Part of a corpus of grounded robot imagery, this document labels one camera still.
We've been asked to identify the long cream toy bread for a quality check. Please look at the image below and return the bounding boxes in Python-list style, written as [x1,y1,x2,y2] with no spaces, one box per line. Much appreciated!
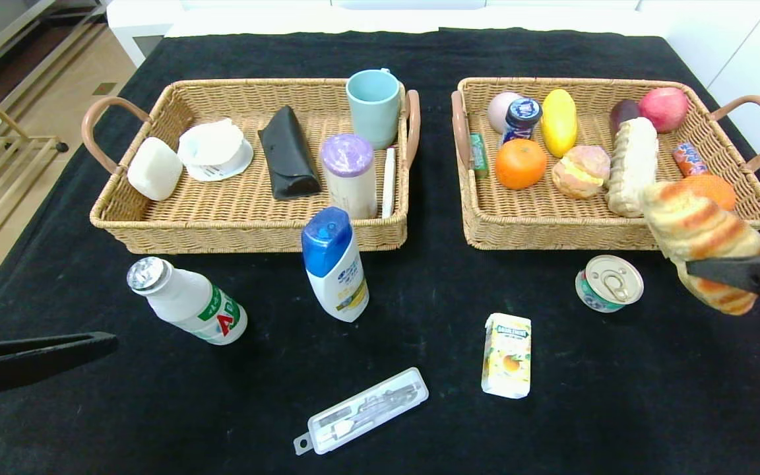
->
[604,117,659,219]

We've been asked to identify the pink and yellow toy bun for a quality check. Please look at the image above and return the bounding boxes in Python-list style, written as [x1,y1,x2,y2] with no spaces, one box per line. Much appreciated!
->
[551,145,612,200]

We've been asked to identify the pale pink toy egg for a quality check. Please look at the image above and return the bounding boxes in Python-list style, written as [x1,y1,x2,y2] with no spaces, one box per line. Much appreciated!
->
[487,92,524,135]

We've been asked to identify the orange candy tube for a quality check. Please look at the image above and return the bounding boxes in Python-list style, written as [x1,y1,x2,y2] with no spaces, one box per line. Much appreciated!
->
[672,142,711,179]

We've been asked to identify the jar with dark blue lid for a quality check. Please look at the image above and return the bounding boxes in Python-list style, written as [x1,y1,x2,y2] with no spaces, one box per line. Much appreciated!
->
[500,98,544,147]

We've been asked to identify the red toy apple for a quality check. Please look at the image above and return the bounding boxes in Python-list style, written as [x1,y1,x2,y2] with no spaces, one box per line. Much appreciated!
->
[637,87,689,135]

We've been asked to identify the white canister purple lid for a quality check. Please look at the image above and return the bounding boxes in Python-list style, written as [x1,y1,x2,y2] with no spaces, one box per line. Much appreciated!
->
[320,134,379,220]

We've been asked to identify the yellow toy mango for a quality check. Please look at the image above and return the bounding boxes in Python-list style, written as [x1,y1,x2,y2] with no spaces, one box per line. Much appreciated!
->
[540,89,579,159]

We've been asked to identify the green gum pack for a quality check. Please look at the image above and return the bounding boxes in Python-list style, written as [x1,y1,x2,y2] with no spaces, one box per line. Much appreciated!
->
[469,133,490,180]

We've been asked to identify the black glasses pouch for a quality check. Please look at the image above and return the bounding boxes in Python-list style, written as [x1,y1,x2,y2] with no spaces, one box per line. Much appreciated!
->
[258,106,323,201]

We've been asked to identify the white plastic cup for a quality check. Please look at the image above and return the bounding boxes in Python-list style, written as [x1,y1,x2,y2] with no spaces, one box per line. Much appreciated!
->
[177,119,255,183]

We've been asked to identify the teal pull-tab tin can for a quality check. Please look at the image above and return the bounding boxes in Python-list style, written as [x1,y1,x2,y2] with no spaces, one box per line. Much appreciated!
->
[575,255,645,313]

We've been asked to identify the toy croissant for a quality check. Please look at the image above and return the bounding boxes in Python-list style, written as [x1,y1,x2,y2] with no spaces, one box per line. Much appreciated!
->
[641,179,760,317]

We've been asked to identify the white flat stick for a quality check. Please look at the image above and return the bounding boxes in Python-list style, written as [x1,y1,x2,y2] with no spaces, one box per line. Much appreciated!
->
[381,147,396,220]

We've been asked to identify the light blue mug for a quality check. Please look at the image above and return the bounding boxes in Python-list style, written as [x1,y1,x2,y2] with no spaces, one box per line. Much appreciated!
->
[346,69,402,151]

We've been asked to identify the small toy orange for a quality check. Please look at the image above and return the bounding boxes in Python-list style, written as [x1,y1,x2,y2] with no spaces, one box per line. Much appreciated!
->
[494,139,548,191]

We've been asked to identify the dark purple toy plum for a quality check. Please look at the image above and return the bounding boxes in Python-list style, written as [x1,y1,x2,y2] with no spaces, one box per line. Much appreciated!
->
[610,99,641,136]

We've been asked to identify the white soap bar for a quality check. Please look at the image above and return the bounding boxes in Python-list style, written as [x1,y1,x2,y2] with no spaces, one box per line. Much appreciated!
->
[127,137,185,203]

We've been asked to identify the white shampoo bottle blue cap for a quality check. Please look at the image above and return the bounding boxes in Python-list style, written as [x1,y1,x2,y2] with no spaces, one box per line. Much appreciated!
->
[301,206,370,323]

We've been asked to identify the white milk drink bottle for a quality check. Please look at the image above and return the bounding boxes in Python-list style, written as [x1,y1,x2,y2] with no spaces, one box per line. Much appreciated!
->
[127,257,249,346]

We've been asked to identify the wicker basket brown handles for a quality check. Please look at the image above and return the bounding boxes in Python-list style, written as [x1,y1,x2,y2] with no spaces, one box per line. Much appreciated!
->
[451,77,760,253]
[82,78,422,255]

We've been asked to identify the clear plastic toothbrush case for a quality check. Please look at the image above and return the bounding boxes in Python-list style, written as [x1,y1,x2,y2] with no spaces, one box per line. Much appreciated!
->
[293,367,430,456]

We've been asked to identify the yellow juice carton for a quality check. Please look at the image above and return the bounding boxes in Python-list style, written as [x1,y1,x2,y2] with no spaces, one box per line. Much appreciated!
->
[481,313,532,400]

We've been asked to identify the large toy orange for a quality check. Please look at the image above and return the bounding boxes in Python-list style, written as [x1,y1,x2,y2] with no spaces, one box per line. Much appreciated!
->
[677,174,737,212]

